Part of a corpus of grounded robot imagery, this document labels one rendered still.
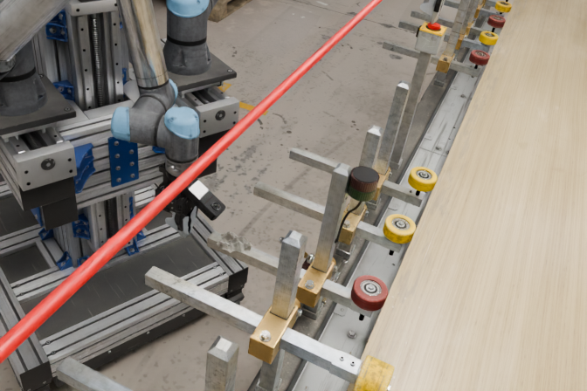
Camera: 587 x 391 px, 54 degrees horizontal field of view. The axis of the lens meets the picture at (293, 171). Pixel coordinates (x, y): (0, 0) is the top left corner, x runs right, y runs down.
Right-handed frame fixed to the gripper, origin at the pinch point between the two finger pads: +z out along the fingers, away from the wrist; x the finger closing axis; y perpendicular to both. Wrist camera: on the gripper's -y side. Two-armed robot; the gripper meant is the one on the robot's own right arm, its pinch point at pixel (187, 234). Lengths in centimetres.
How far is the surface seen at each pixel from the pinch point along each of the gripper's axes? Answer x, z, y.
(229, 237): -0.3, -4.5, -11.7
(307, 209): -23.5, -2.2, -23.0
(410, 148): -94, 13, -37
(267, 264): 1.5, -3.1, -23.3
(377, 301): 3, -8, -51
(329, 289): 1.2, -3.4, -39.3
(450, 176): -54, -7, -55
